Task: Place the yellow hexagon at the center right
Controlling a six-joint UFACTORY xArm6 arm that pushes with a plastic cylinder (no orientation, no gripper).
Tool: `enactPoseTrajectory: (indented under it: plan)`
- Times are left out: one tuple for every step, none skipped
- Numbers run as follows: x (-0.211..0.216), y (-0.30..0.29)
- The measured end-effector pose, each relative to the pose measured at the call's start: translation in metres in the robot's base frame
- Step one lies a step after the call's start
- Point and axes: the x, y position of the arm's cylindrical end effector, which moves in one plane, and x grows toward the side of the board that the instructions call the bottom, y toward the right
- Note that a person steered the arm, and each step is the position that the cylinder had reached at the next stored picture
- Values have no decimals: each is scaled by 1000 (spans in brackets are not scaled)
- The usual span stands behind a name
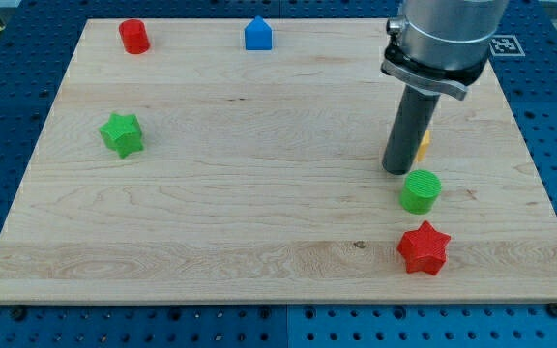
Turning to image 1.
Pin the yellow hexagon block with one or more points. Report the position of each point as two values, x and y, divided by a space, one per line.
423 146

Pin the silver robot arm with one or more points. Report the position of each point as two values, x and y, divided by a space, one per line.
441 46

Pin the wooden board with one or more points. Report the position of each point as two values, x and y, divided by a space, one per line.
261 183

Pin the blue pentagon block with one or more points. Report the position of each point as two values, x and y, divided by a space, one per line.
258 35

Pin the green cylinder block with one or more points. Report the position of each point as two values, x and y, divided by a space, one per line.
420 191

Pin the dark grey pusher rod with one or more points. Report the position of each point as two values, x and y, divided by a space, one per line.
412 118

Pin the green star block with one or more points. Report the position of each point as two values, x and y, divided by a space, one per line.
122 134

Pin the red star block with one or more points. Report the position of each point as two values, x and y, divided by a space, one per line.
424 250

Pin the red cylinder block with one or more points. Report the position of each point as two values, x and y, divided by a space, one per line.
134 36

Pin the white fiducial marker tag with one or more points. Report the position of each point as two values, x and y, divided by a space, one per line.
506 46

